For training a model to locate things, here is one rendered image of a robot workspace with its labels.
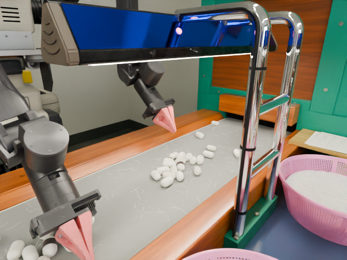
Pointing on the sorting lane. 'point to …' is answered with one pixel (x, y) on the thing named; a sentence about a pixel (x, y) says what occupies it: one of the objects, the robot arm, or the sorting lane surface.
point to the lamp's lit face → (155, 60)
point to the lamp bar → (132, 35)
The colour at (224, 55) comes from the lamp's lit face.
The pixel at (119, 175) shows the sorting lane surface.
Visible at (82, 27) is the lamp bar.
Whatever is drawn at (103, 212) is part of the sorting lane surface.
